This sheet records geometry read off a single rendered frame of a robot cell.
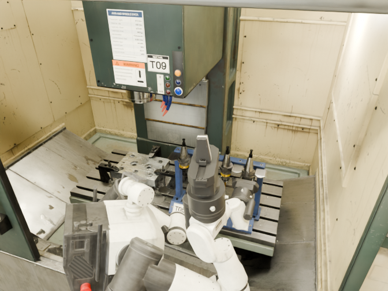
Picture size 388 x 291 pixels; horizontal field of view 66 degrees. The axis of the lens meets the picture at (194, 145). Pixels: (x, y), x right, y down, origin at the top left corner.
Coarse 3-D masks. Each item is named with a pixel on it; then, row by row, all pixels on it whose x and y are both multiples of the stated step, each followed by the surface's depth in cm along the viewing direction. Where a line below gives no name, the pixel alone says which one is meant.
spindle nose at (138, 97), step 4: (128, 92) 153; (132, 92) 152; (136, 92) 151; (140, 92) 151; (128, 96) 155; (132, 96) 153; (136, 96) 152; (140, 96) 152; (144, 96) 153; (148, 96) 154; (152, 96) 156; (132, 100) 155; (136, 100) 154; (140, 100) 154; (144, 100) 154; (148, 100) 155; (152, 100) 158
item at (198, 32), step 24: (96, 24) 125; (144, 24) 118; (168, 24) 115; (192, 24) 122; (216, 24) 156; (96, 48) 131; (168, 48) 120; (192, 48) 127; (216, 48) 164; (96, 72) 137; (192, 72) 132
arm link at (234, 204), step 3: (234, 198) 124; (228, 201) 124; (231, 201) 123; (234, 201) 122; (237, 201) 121; (240, 201) 122; (228, 204) 122; (231, 204) 121; (234, 204) 120; (237, 204) 120; (240, 204) 121; (231, 207) 119; (234, 207) 119; (237, 207) 120; (240, 207) 120; (231, 210) 120; (234, 210) 120
